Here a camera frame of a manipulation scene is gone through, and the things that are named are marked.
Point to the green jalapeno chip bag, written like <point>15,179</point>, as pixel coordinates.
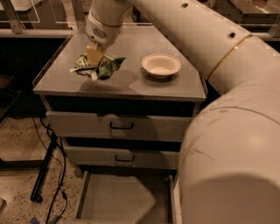
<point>103,71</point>

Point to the grey top drawer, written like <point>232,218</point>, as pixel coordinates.
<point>125,127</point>

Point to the white paper bowl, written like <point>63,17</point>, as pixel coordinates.
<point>161,65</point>

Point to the grey drawer cabinet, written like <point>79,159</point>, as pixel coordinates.
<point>130,91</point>

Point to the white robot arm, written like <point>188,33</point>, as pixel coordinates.
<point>229,164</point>

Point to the grey drawer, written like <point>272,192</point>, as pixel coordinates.
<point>125,153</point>
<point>125,127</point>
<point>126,196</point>

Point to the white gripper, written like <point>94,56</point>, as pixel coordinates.
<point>101,32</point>

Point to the grey bottom drawer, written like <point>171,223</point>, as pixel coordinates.
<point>126,196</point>

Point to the grey middle drawer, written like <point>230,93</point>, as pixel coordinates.
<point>125,153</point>

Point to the clear acrylic barrier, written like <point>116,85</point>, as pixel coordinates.
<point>256,15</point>

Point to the black stand leg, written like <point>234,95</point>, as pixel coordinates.
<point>42,165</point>

